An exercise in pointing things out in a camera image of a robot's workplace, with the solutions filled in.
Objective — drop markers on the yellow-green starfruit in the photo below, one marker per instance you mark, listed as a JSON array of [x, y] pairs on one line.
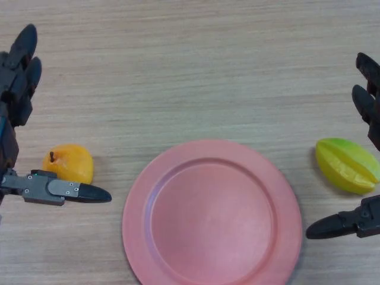
[[341, 161]]

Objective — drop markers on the pink round plate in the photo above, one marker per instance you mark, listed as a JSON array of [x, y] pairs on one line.
[[207, 213]]

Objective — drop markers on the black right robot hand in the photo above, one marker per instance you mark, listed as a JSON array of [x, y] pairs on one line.
[[335, 227]]

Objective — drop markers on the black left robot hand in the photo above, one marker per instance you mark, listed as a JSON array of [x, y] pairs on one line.
[[17, 89]]

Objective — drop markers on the orange pear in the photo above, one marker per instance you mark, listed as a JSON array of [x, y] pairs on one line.
[[72, 160]]

